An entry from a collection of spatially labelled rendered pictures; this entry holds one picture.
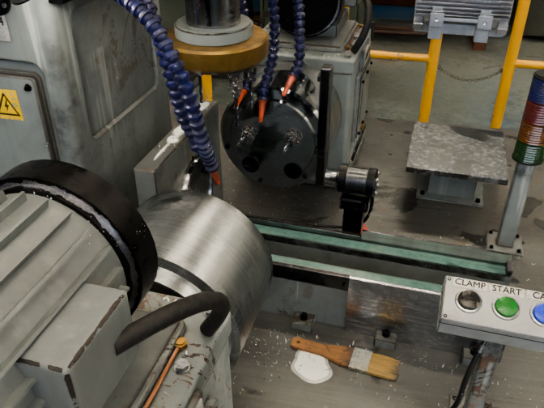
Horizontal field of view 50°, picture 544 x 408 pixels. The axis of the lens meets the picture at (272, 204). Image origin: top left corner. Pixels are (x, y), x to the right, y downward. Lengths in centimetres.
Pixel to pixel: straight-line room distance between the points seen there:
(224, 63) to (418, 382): 64
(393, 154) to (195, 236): 107
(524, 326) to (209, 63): 60
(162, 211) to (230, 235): 10
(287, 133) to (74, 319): 85
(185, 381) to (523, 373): 72
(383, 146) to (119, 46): 96
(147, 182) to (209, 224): 21
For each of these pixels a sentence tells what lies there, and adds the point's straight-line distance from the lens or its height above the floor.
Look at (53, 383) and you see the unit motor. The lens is 46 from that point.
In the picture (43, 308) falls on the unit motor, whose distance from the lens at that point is 49.
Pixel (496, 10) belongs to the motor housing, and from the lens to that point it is 137.
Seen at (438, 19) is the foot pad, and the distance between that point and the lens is 137.
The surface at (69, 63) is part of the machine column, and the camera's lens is 97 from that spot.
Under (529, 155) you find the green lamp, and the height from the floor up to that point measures 105.
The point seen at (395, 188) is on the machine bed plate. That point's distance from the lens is 162.
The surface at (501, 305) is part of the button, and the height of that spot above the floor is 107.
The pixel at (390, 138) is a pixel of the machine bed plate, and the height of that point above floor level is 80.
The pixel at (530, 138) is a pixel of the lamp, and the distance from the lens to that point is 131.
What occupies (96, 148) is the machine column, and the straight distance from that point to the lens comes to 106.
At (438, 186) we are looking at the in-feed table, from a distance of 159.
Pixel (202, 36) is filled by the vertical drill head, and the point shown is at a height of 135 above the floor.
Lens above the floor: 163
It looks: 33 degrees down
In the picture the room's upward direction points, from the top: straight up
